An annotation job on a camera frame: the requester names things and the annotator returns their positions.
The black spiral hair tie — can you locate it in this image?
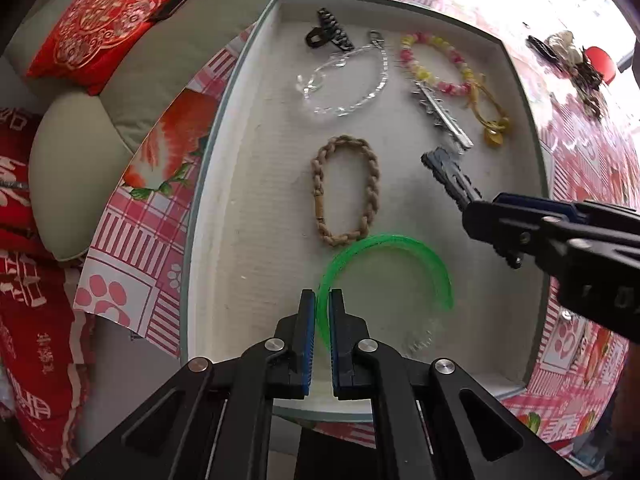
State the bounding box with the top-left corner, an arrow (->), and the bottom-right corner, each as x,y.
526,35 -> 553,58

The strawberry print tablecloth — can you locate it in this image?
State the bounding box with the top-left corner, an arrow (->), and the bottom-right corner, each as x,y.
72,0 -> 640,461

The cream scrunchie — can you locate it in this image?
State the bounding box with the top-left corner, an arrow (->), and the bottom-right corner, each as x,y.
545,30 -> 583,61

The dark patterned scrunchie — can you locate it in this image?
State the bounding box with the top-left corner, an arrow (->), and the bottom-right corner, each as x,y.
570,57 -> 608,116

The beige sofa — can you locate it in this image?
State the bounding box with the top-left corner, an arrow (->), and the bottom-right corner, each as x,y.
5,0 -> 331,263

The red white print cushion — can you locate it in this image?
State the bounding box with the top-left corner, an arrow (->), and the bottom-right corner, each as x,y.
0,107 -> 98,466

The green translucent bangle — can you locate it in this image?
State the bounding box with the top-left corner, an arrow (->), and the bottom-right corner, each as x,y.
316,232 -> 455,353

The silver toothed hair clip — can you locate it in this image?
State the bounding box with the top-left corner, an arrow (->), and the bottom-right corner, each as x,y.
411,80 -> 474,150

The red plastic chair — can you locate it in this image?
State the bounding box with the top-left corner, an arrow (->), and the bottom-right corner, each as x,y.
582,46 -> 617,86

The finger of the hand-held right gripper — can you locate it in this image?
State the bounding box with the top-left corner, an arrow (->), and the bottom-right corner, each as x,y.
492,192 -> 591,221
462,200 -> 571,268

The clear crystal bead chain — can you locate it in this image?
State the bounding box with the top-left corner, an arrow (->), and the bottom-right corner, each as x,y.
296,30 -> 391,117

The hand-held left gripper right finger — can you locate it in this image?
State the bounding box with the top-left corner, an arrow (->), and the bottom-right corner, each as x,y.
328,288 -> 583,480

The black claw hair clip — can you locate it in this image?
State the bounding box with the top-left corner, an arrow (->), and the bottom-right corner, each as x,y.
305,7 -> 357,53

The red gold embroidered cushion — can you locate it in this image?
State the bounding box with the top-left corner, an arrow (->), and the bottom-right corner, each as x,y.
26,0 -> 217,97

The braided brown bracelet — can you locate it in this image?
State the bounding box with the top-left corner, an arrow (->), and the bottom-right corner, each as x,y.
311,135 -> 382,248

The yellow hair tie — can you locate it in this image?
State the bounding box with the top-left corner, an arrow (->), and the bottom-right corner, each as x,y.
467,74 -> 512,150

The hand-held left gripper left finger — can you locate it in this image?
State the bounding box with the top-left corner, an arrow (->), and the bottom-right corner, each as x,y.
62,289 -> 317,480

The pink yellow beaded bracelet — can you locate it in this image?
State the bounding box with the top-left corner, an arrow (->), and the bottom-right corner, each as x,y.
399,31 -> 476,96

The white shallow box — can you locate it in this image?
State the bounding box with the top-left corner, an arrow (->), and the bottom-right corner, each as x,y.
180,0 -> 553,423

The dark hair clip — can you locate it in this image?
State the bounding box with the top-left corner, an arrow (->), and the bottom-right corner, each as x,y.
421,146 -> 483,211

